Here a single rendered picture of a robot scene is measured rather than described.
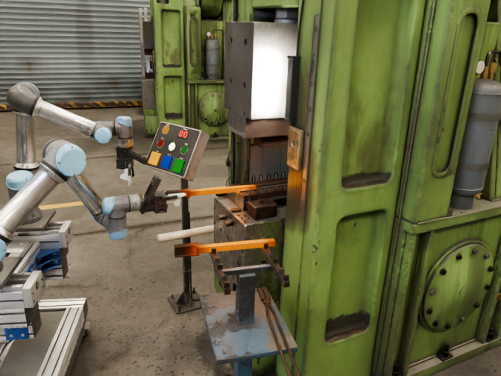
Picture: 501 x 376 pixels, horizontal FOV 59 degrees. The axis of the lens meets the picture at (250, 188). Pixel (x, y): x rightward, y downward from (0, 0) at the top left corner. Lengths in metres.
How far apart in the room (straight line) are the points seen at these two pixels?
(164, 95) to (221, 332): 5.56
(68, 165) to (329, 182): 1.00
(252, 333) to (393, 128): 1.02
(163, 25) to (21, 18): 3.69
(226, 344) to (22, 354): 1.20
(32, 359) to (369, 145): 1.87
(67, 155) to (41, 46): 8.18
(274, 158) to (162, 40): 4.74
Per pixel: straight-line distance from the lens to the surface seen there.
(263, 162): 2.38
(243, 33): 1.98
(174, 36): 6.95
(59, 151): 1.76
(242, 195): 2.09
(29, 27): 9.90
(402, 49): 1.95
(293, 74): 1.83
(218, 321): 1.78
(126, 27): 9.96
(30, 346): 2.59
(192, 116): 7.00
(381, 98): 1.93
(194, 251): 1.73
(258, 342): 1.69
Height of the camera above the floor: 1.75
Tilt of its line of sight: 20 degrees down
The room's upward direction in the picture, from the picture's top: 2 degrees clockwise
